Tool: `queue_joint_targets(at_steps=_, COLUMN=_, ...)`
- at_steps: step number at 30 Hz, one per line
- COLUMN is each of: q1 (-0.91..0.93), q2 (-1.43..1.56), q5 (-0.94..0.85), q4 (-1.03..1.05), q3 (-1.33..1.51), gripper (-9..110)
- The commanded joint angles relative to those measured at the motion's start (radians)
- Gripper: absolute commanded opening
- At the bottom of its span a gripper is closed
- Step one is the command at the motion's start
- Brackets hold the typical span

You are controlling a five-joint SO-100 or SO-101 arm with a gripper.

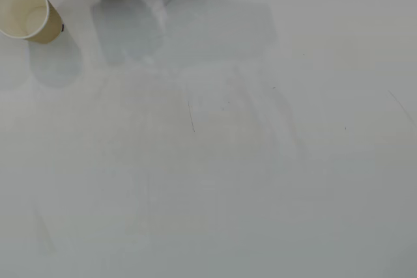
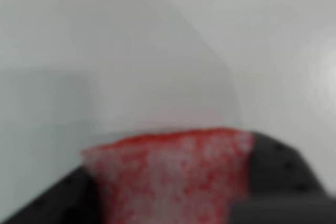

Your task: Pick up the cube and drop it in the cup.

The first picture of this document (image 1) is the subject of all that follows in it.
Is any tan paper cup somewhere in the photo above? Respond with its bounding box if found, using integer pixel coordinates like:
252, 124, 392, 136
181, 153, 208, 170
0, 0, 65, 44

